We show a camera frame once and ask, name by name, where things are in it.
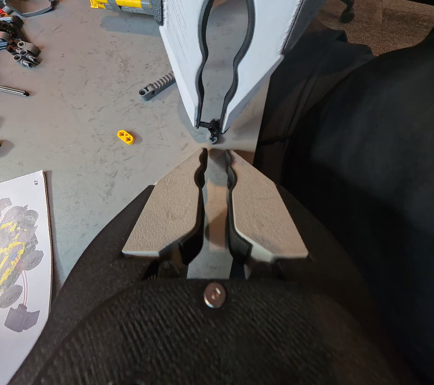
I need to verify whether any grey gear rack piece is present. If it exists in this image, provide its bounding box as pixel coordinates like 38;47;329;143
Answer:
139;72;176;101

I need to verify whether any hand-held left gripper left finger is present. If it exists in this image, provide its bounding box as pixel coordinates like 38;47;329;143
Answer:
121;147;208;267

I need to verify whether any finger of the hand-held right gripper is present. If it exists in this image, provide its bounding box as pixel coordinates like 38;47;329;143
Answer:
220;0;321;133
159;0;224;129

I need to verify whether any paper instruction booklet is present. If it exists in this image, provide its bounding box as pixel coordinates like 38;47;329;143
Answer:
0;169;54;385

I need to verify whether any person's dark clothing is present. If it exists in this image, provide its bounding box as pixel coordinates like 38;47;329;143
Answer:
254;29;434;385

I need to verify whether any thin black axle rod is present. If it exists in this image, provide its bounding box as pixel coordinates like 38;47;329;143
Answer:
0;85;30;97

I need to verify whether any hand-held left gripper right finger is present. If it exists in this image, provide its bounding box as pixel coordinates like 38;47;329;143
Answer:
225;149;310;263

